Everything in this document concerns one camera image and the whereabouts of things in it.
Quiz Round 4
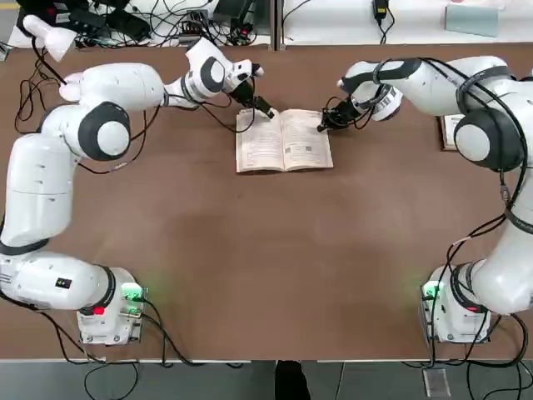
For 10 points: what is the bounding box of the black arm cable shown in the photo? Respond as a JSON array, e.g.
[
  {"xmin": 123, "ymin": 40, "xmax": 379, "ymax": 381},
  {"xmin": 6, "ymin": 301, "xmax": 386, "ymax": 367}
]
[
  {"xmin": 0, "ymin": 81, "xmax": 271, "ymax": 400},
  {"xmin": 322, "ymin": 56, "xmax": 533, "ymax": 400}
]

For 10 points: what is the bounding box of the black power adapter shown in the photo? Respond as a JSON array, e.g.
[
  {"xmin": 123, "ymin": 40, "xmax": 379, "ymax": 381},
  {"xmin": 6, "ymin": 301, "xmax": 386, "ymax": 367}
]
[{"xmin": 371, "ymin": 0, "xmax": 391, "ymax": 23}]

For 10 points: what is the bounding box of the metal floor outlet cover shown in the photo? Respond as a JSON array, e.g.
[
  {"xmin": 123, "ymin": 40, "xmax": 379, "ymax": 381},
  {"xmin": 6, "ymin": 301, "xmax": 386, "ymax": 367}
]
[{"xmin": 421, "ymin": 367, "xmax": 452, "ymax": 398}]

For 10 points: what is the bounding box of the aluminium table post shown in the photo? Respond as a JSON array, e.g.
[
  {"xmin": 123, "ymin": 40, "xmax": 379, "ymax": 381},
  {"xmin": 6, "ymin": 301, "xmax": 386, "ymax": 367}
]
[{"xmin": 268, "ymin": 0, "xmax": 289, "ymax": 52}]

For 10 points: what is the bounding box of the white desk lamp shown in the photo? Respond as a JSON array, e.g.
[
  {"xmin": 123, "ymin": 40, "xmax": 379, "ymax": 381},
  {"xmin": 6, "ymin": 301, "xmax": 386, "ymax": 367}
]
[{"xmin": 22, "ymin": 14, "xmax": 85, "ymax": 103}]

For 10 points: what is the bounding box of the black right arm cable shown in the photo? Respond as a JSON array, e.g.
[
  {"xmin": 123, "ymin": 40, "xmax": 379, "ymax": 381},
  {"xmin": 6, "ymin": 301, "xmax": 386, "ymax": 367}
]
[{"xmin": 322, "ymin": 56, "xmax": 533, "ymax": 400}]

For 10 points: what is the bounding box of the green cover book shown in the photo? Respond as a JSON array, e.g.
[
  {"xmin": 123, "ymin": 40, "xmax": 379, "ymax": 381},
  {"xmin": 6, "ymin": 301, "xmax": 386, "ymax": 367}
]
[{"xmin": 436, "ymin": 114, "xmax": 461, "ymax": 152}]

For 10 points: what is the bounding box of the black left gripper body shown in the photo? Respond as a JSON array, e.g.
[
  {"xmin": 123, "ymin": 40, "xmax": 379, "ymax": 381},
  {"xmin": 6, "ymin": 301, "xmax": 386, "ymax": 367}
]
[{"xmin": 227, "ymin": 78, "xmax": 257, "ymax": 106}]

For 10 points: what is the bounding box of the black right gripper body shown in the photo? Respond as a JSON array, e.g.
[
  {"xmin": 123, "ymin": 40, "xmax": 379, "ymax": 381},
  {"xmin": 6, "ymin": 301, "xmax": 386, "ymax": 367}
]
[{"xmin": 332, "ymin": 96, "xmax": 367, "ymax": 126}]

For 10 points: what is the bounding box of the black flat box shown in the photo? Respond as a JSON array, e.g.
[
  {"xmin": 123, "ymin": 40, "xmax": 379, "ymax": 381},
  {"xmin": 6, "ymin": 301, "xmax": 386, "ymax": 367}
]
[{"xmin": 68, "ymin": 6, "xmax": 152, "ymax": 42}]

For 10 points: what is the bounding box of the pale teal folder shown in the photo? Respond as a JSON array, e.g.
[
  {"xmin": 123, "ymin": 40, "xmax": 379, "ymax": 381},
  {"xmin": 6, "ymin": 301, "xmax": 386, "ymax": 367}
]
[{"xmin": 443, "ymin": 3, "xmax": 500, "ymax": 39}]

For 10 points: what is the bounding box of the paperback book with white pages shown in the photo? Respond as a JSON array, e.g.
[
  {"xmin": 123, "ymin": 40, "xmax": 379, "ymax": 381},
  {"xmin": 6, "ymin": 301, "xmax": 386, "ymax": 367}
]
[{"xmin": 235, "ymin": 107, "xmax": 335, "ymax": 174}]

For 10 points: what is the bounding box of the small electronics board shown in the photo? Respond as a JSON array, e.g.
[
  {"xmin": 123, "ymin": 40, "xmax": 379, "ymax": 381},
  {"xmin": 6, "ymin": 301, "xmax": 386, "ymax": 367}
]
[{"xmin": 177, "ymin": 10, "xmax": 212, "ymax": 43}]

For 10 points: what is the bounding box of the black lamp cable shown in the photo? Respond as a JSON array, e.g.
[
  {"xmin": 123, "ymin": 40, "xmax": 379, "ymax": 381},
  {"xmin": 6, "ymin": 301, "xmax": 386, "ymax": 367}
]
[{"xmin": 14, "ymin": 45, "xmax": 63, "ymax": 135}]

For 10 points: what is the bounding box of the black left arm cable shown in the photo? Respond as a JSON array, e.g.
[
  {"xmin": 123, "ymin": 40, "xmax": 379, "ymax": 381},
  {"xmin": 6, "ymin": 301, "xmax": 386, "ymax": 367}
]
[{"xmin": 0, "ymin": 81, "xmax": 271, "ymax": 400}]

